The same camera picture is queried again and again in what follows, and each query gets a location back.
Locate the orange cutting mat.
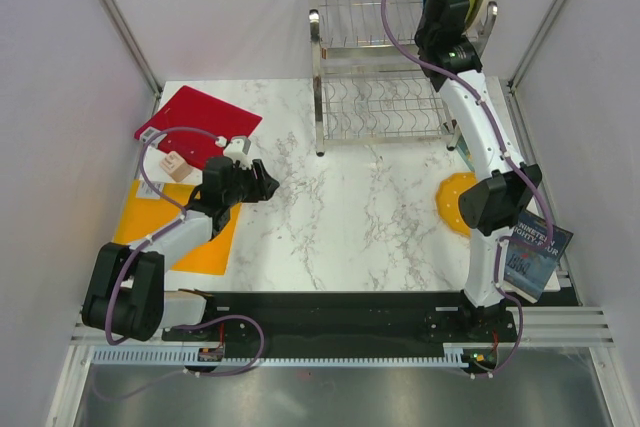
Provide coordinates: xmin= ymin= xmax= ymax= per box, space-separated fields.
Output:
xmin=113 ymin=180 xmax=240 ymax=275

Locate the yellow polka dot plate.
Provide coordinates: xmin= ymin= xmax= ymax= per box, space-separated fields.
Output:
xmin=435 ymin=172 xmax=477 ymax=238

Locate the small beige block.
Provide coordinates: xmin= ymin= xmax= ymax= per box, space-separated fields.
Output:
xmin=159 ymin=151 xmax=193 ymax=183

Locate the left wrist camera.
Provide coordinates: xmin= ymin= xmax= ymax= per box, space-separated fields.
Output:
xmin=223 ymin=136 xmax=252 ymax=170

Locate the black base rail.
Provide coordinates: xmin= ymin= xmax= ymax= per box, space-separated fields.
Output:
xmin=162 ymin=292 xmax=517 ymax=357

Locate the dark blue 1984 book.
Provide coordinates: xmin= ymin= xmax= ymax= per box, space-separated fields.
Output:
xmin=504 ymin=211 xmax=574 ymax=303

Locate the colourful illustrated book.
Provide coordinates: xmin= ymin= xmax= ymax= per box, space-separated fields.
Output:
xmin=441 ymin=120 xmax=475 ymax=172

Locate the red cutting mat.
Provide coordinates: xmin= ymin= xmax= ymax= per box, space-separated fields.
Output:
xmin=134 ymin=86 xmax=262 ymax=169

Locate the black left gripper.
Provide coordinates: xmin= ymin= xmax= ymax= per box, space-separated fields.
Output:
xmin=224 ymin=159 xmax=279 ymax=207

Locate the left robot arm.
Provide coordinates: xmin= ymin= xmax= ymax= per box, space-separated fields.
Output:
xmin=81 ymin=157 xmax=280 ymax=345

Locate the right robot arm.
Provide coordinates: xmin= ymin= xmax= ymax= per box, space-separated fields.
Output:
xmin=414 ymin=0 xmax=542 ymax=341

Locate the white cable duct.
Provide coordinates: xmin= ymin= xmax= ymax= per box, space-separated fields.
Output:
xmin=90 ymin=343 xmax=469 ymax=368

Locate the stainless steel dish rack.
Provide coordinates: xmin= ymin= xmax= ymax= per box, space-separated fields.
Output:
xmin=305 ymin=0 xmax=499 ymax=158

